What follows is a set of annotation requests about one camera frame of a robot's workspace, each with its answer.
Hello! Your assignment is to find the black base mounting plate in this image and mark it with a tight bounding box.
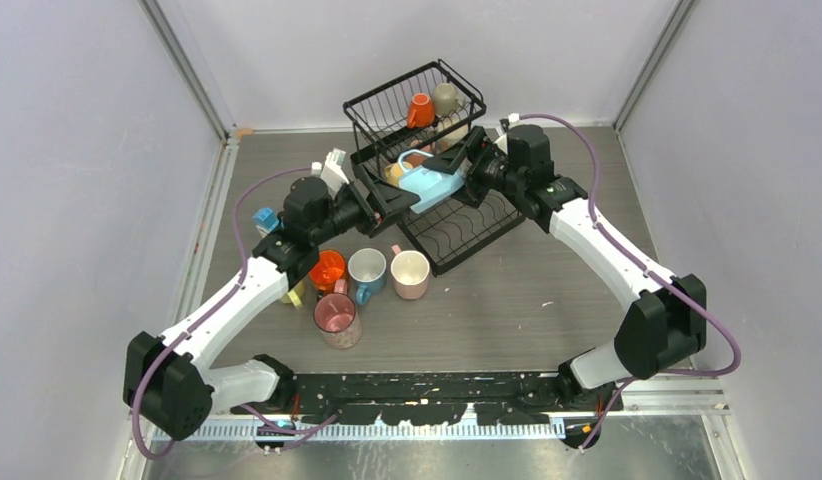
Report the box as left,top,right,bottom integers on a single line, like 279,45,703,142
248,371,614,426

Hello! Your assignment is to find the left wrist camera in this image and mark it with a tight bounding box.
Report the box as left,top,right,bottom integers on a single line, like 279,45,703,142
310,148,350,197

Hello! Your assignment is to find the light blue faceted mug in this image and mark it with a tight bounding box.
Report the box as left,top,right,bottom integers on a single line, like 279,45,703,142
397,150,465,214

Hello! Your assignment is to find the pink patterned mug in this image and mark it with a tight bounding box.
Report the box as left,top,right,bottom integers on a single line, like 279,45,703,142
313,279,362,350

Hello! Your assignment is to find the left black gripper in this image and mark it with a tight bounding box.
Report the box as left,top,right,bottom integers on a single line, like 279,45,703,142
311,166,419,247

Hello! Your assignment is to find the light pink faceted mug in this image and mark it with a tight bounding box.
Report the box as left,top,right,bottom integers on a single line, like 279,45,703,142
390,245,431,300

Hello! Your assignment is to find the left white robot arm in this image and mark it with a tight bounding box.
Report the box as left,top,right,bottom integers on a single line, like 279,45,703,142
123,168,420,441

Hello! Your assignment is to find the salmon pink mug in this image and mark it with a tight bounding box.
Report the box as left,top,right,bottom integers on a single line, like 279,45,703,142
404,141,432,167

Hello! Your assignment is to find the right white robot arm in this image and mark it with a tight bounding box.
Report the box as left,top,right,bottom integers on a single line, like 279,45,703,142
422,124,707,411

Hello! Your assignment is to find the yellow mug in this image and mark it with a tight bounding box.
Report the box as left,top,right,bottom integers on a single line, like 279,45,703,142
384,161,413,187

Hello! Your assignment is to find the beige grey cup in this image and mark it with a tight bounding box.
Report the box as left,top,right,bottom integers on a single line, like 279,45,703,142
430,82,466,117

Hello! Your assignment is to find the small orange cup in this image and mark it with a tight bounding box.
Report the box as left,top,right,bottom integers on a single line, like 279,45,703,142
406,93,436,128

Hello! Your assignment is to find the small blue toy block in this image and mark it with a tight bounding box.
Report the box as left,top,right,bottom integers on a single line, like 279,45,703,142
252,207,281,237

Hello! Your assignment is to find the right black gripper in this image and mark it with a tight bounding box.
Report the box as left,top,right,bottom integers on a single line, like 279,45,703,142
423,126,525,209

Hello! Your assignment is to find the large orange mug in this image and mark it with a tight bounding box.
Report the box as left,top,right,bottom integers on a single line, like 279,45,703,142
308,249,348,293

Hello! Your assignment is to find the cream floral mug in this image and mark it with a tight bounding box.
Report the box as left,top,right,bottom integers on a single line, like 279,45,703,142
436,116,469,151

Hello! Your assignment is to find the yellow-green faceted mug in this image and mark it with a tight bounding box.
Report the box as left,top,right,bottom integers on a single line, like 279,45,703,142
280,281,307,309

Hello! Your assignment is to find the black wire dish rack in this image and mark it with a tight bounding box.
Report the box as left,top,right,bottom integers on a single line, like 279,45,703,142
343,59,525,276

